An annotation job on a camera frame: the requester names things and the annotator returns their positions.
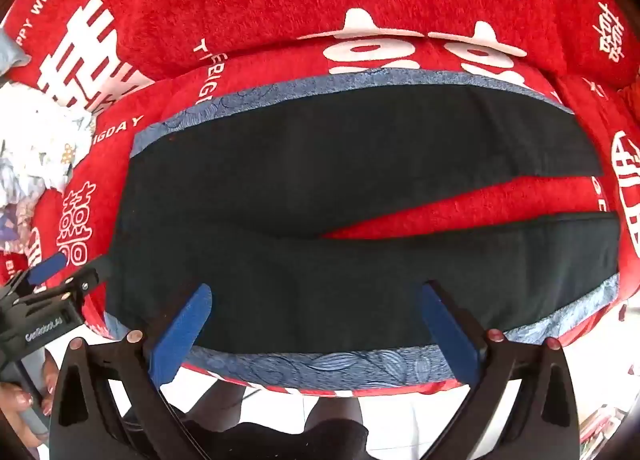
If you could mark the black pants with blue stripe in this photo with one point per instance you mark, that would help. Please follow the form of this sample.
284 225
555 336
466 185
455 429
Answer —
300 165

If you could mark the person's left leg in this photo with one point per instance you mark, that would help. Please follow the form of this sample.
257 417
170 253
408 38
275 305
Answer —
220 402

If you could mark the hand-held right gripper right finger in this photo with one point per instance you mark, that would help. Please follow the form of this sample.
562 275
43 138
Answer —
449 335

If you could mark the grey-blue pillow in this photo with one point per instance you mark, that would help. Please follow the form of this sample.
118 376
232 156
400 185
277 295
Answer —
11 52

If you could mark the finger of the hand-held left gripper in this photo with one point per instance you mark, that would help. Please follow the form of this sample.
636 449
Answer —
89 276
46 269

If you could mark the person's leg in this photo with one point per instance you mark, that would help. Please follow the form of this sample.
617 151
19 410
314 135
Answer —
332 412
220 402

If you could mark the red printed blanket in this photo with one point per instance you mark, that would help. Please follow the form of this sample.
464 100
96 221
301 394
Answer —
225 0

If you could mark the person's right leg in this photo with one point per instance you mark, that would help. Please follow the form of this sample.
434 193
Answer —
332 412

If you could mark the person's left hand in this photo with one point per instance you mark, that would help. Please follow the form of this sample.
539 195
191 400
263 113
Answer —
20 405

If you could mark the person's dark clothing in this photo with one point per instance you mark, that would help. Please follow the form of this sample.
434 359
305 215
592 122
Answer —
280 442

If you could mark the colourful printed clutter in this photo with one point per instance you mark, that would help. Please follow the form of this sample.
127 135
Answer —
602 435

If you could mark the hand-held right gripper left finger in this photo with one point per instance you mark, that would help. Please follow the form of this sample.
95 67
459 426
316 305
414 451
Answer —
181 335

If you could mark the white floral cloth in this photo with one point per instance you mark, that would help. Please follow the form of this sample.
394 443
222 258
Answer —
35 140

